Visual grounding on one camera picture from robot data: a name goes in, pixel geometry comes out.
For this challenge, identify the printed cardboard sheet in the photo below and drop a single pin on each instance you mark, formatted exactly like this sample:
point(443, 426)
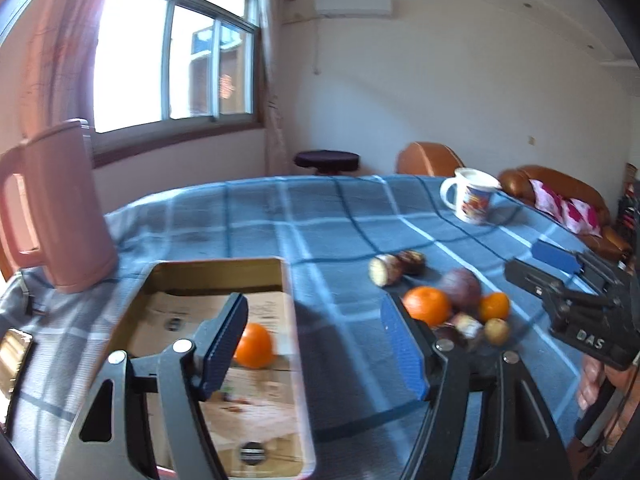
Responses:
point(265, 400)

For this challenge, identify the gold tin lid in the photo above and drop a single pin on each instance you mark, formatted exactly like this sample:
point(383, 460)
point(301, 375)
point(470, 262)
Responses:
point(12, 365)

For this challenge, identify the white air conditioner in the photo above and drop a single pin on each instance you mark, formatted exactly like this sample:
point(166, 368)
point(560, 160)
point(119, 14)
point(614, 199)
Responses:
point(353, 4)

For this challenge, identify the brown leather sofa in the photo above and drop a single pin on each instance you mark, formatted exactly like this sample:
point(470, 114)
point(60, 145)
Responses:
point(520, 180)

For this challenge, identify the purple passion fruit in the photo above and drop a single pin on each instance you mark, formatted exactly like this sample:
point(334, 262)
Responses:
point(462, 287)

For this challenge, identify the pale patterned curtain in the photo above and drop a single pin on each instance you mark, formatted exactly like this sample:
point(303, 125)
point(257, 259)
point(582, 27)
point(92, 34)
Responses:
point(272, 85)

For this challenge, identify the large orange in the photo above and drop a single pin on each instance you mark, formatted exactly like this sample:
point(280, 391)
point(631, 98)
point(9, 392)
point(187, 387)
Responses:
point(427, 305)

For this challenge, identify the pink floral cushion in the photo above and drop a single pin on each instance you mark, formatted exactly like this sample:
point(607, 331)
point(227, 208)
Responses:
point(565, 207)

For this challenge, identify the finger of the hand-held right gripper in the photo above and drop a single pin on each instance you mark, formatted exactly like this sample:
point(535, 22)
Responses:
point(555, 257)
point(540, 285)

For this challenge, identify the pink curtain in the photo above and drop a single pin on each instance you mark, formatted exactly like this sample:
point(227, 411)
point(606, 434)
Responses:
point(60, 50)

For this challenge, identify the black rack with red items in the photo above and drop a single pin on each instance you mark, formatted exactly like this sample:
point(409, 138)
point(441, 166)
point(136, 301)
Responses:
point(631, 210)

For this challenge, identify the pink plastic kettle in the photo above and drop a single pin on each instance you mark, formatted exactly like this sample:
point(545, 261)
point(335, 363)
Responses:
point(70, 200)

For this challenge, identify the small orange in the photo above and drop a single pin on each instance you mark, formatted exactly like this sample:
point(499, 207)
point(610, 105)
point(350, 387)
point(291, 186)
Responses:
point(494, 306)

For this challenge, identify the sliding glass window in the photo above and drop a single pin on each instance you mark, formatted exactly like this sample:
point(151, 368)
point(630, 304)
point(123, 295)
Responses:
point(190, 60)

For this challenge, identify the small pale apple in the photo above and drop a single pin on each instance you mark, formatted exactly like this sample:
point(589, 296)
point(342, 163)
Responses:
point(497, 331)

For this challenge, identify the person's right hand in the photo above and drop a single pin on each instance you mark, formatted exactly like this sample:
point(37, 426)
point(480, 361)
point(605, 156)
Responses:
point(590, 385)

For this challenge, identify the blue checked tablecloth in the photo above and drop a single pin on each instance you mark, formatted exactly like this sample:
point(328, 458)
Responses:
point(325, 240)

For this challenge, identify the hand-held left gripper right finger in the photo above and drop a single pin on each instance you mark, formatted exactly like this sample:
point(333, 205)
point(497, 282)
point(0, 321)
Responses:
point(402, 350)

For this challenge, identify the red and gold tin box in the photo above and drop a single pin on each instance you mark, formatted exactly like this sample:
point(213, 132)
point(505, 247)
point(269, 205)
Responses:
point(210, 274)

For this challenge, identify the dark brown wrinkled fruit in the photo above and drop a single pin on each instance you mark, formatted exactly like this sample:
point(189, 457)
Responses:
point(412, 261)

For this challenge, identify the white printed mug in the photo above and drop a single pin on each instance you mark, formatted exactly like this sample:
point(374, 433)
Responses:
point(472, 200)

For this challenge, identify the black round stool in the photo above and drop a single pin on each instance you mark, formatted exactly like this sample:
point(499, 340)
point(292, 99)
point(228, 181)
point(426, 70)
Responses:
point(327, 160)

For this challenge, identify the brown leather armchair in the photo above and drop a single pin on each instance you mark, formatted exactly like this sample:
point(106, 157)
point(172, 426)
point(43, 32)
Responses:
point(430, 160)

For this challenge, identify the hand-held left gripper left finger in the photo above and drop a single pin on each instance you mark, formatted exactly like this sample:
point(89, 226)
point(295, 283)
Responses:
point(222, 355)

